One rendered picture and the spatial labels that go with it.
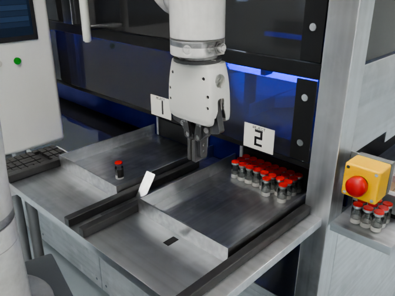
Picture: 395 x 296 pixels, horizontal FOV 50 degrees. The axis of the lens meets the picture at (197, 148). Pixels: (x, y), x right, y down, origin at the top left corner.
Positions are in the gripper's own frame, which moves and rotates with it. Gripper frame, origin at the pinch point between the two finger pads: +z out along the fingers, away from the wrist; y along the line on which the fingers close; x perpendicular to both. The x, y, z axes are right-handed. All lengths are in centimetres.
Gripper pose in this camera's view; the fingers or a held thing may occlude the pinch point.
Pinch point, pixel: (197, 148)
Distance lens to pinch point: 71.6
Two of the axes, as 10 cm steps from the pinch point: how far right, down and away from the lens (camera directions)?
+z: 0.0, 9.2, 4.0
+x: -6.9, 2.9, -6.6
